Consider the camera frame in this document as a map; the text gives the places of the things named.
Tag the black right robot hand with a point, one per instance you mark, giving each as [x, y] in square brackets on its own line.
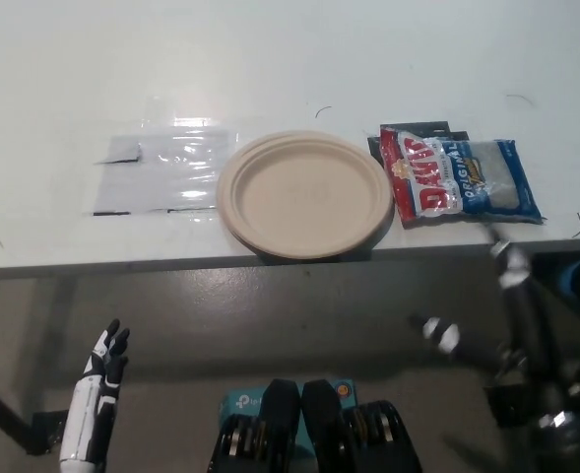
[531, 335]

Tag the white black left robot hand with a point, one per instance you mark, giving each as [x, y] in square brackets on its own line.
[85, 419]

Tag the red blue sunflower seed bag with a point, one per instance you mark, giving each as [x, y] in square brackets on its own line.
[447, 177]

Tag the beige paper plate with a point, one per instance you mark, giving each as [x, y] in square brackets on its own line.
[304, 197]

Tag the blue round object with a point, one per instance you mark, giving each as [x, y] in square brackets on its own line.
[574, 280]

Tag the teal cardboard router box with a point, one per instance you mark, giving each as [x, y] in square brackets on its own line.
[240, 401]

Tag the black tape patch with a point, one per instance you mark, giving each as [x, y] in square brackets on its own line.
[417, 127]

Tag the clear plastic sheet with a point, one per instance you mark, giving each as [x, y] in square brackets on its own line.
[166, 172]

